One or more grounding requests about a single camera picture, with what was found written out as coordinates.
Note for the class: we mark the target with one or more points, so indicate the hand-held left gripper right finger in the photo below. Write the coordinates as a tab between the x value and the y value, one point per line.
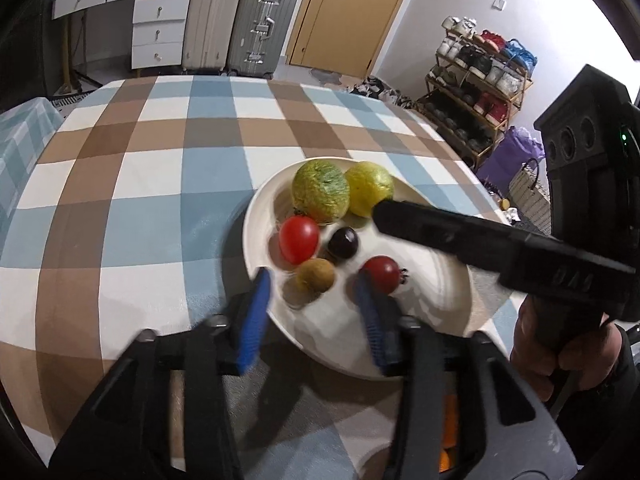
372	320

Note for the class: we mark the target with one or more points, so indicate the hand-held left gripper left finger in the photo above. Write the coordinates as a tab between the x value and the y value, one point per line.
252	320

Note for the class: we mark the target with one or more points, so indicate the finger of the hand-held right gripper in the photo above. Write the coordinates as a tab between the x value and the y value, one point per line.
440	230

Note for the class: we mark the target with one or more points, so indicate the red tomato with stem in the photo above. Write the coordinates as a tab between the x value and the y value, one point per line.
382	271

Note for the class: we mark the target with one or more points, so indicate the cream round plate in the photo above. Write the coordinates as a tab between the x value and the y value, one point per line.
435	305

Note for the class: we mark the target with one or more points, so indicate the brown longan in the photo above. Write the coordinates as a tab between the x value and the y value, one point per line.
315	276

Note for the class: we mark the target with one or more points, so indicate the dark purple round fruit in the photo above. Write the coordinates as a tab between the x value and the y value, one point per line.
343	242

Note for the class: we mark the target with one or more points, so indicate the pale yellow-green round fruit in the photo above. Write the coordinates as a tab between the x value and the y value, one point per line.
367	185

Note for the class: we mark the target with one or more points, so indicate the red tomato without stem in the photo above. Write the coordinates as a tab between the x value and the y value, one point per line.
299	240

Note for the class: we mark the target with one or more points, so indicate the dark green bumpy fruit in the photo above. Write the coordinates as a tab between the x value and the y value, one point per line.
320	190

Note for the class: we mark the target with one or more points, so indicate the large orange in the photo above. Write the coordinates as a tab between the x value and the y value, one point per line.
450	420

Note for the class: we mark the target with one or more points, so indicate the small orange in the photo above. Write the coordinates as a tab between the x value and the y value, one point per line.
444	461

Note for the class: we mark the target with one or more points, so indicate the person's right forearm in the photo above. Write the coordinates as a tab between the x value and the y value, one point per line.
625	390

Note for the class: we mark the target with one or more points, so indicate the person's right hand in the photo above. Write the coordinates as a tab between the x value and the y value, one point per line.
530	345

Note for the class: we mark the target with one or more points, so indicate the woven basket bag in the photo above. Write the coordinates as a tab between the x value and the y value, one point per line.
530	192

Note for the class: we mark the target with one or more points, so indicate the purple bag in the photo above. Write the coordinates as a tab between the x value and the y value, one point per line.
515	155

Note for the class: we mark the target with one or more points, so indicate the wooden shoe rack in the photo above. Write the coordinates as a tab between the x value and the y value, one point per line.
500	127

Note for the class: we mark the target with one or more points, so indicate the pile of loose shoes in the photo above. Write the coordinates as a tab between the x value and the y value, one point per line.
380	91

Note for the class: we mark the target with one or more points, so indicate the rows of shelved shoes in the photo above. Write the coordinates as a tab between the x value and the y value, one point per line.
480	60

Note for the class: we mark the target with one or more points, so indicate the brown blue checked tablecloth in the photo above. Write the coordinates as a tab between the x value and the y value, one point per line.
150	185

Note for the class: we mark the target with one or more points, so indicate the grey door mat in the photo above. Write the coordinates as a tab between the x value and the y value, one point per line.
325	76

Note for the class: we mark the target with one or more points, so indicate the tan wooden door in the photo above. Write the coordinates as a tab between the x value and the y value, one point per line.
355	15

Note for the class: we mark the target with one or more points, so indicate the silver hard suitcase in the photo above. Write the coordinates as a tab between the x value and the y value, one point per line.
262	30

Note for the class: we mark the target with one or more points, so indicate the pale blue checked cloth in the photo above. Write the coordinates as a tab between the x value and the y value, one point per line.
22	135

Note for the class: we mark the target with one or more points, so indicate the white hard suitcase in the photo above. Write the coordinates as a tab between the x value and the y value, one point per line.
212	20

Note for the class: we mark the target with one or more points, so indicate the white desk with drawers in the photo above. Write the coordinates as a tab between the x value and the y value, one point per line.
155	25

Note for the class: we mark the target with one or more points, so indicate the white light switch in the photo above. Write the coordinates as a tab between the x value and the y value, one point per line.
498	4

